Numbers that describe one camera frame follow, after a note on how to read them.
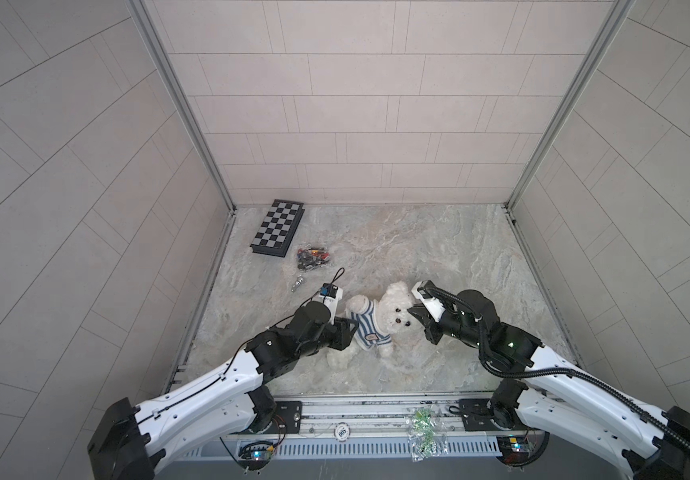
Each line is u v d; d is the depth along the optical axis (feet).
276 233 3.42
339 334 2.10
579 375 1.54
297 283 3.07
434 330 2.11
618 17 2.33
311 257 3.25
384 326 2.38
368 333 2.47
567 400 1.56
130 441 1.28
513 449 2.23
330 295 2.19
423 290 2.05
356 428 2.31
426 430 2.27
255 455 2.12
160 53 2.53
